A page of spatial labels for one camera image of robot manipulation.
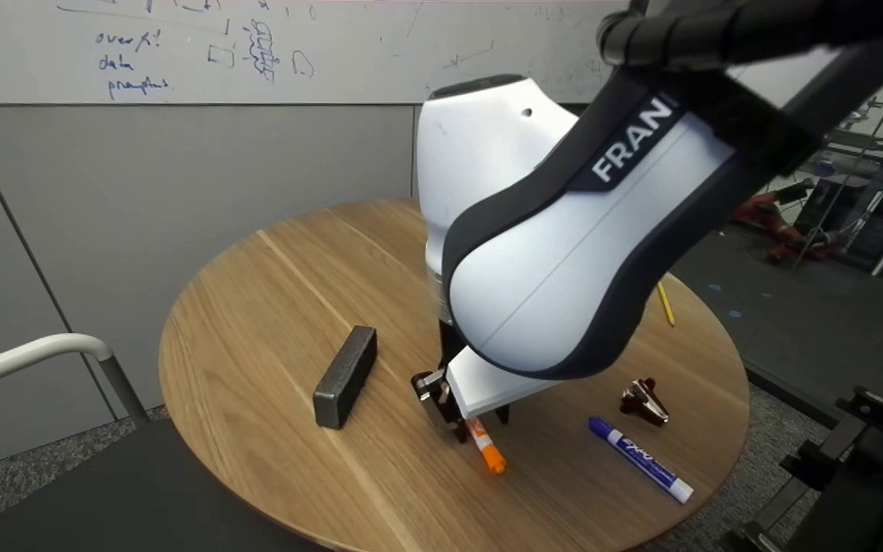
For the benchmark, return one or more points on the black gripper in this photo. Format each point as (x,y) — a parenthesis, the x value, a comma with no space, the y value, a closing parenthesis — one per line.
(447,349)

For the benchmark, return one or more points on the orange dry-erase marker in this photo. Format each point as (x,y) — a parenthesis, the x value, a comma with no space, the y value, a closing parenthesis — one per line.
(489,450)

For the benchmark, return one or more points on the white black Franka robot arm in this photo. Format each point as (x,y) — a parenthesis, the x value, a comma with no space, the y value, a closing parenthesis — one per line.
(564,278)

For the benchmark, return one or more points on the long blue dry-erase marker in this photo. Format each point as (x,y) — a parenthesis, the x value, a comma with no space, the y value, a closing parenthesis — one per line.
(641,461)

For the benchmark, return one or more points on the black whiteboard eraser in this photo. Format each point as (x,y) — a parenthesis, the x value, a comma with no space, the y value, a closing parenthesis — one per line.
(346,372)

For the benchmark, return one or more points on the white black staple remover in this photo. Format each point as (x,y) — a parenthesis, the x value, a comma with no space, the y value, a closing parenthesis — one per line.
(645,403)

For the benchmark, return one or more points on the yellow pencil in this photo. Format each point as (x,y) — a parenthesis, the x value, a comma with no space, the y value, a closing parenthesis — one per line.
(667,304)

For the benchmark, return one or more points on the black perforated robot table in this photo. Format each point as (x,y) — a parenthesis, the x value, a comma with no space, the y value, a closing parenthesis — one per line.
(819,325)

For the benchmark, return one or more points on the wall whiteboard with writing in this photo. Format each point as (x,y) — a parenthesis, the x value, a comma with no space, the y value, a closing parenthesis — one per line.
(358,50)

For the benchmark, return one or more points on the black mesh chair white frame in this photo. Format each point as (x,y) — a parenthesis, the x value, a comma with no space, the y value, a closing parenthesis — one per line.
(74,492)

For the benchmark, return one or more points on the black clamp mount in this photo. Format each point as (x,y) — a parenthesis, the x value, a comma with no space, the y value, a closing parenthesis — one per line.
(860,469)

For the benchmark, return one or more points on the black metal frame equipment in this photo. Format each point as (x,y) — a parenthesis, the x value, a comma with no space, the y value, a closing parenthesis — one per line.
(870,165)

